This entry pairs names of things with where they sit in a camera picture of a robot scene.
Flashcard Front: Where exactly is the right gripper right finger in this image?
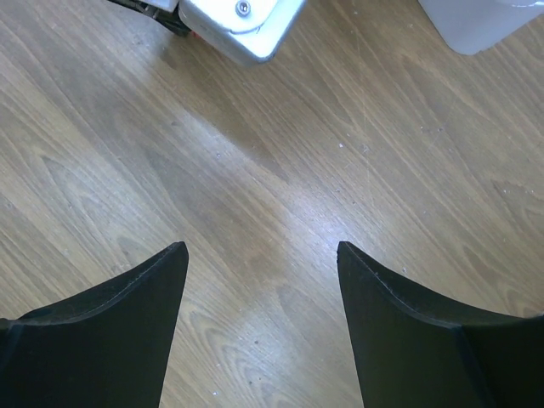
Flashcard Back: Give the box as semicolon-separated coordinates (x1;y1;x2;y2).
337;241;543;407

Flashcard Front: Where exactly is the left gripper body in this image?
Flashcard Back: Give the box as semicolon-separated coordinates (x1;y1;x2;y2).
109;0;191;37

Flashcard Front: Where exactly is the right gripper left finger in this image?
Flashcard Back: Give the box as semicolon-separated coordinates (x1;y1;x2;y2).
1;241;189;407

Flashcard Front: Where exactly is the drawer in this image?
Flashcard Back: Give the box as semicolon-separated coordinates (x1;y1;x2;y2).
419;0;543;55

